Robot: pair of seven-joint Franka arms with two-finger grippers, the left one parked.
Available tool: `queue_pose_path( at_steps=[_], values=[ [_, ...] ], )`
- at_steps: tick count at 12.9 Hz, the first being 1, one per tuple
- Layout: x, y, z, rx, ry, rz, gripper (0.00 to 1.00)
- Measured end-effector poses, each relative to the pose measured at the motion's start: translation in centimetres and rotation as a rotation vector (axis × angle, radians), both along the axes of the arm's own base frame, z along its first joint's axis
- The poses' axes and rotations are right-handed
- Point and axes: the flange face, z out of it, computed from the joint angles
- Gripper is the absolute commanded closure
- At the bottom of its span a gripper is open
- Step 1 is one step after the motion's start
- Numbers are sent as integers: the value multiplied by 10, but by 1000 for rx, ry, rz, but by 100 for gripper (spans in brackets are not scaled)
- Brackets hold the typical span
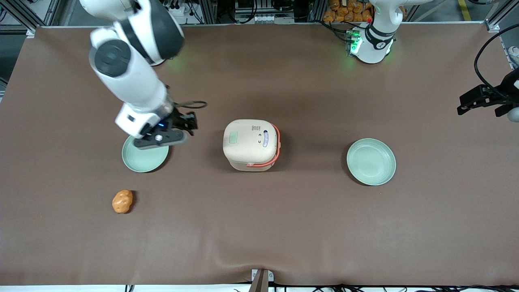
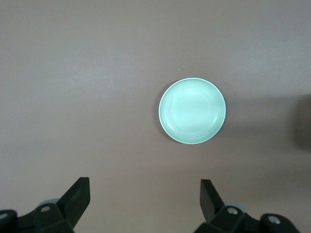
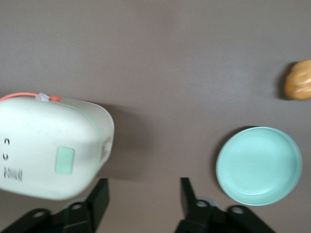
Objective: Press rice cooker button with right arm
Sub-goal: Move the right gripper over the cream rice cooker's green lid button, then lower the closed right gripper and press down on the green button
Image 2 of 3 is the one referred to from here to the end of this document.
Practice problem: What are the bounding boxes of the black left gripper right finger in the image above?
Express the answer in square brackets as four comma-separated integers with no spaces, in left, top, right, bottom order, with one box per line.
[196,179,263,233]

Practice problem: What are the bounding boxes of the mint green round plate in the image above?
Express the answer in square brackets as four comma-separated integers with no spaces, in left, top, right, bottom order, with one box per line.
[158,77,227,145]

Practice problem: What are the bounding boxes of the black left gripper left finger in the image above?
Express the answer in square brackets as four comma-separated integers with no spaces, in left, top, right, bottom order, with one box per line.
[17,177,91,233]

